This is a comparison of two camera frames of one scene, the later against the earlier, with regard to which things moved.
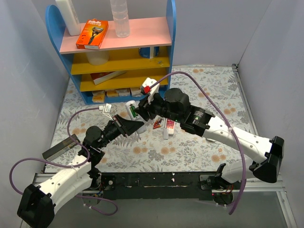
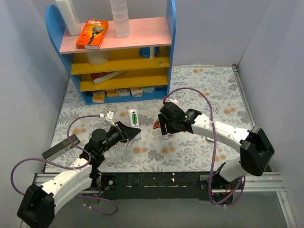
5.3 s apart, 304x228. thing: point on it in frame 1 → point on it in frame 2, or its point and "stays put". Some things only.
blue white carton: (149, 52) stays put
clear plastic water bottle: (119, 9) stays put
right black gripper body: (144, 109) → (165, 124)
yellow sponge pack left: (98, 96) stays put
